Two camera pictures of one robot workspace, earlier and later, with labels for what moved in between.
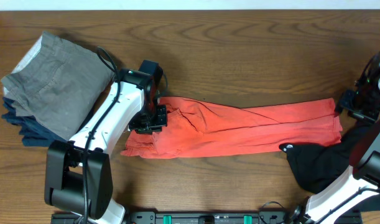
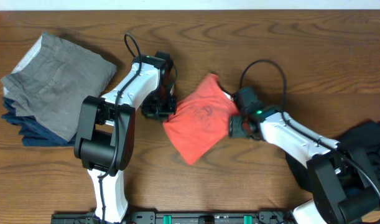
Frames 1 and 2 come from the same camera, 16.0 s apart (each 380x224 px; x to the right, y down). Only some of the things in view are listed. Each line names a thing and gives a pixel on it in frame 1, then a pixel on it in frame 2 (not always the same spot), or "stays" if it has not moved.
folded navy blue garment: [33, 133] stays
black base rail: [208, 217] stays
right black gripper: [346, 101] -> [234, 127]
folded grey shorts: [57, 82] stays
